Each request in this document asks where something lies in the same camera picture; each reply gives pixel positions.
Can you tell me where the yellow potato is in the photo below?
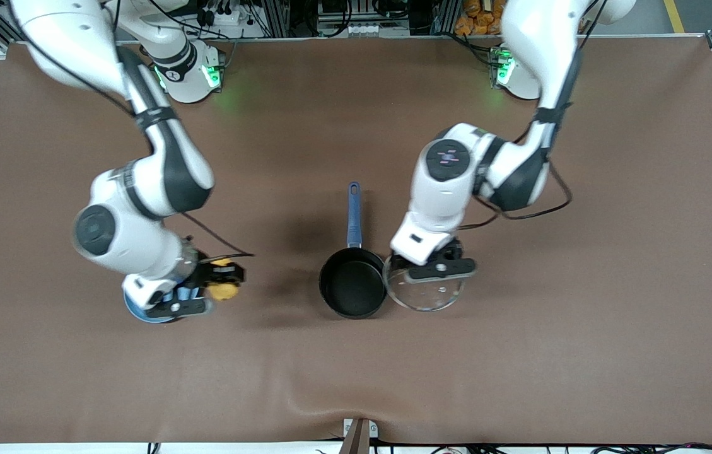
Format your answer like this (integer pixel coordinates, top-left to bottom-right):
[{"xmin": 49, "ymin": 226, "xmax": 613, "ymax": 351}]
[{"xmin": 207, "ymin": 257, "xmax": 240, "ymax": 302}]

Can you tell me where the glass lid with blue knob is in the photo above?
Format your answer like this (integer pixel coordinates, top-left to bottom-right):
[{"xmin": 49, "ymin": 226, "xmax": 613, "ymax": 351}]
[{"xmin": 383, "ymin": 254, "xmax": 465, "ymax": 313}]

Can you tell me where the blue round plate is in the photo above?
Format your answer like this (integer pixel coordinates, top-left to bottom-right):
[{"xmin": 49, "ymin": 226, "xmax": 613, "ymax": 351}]
[{"xmin": 124, "ymin": 287, "xmax": 202, "ymax": 324}]

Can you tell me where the brown table mat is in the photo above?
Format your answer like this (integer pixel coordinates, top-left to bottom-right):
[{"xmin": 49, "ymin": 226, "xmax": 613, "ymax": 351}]
[{"xmin": 0, "ymin": 37, "xmax": 712, "ymax": 445}]

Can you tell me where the bag of orange items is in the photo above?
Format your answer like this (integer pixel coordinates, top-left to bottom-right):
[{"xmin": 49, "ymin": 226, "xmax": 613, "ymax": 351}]
[{"xmin": 455, "ymin": 0, "xmax": 509, "ymax": 37}]

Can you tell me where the grey control box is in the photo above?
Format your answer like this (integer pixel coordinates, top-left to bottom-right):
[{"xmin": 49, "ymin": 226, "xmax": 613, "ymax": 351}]
[{"xmin": 317, "ymin": 0, "xmax": 389, "ymax": 37}]

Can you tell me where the white power strip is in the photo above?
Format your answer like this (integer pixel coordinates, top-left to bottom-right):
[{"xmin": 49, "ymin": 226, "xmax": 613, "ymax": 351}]
[{"xmin": 187, "ymin": 5, "xmax": 249, "ymax": 37}]

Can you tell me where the black pot with blue handle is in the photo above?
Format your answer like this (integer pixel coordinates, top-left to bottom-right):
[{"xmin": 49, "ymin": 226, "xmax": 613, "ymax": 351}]
[{"xmin": 318, "ymin": 182, "xmax": 388, "ymax": 320}]

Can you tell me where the silver clamp bracket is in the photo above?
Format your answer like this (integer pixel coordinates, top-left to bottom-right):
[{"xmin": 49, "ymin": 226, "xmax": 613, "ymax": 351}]
[{"xmin": 342, "ymin": 417, "xmax": 379, "ymax": 454}]

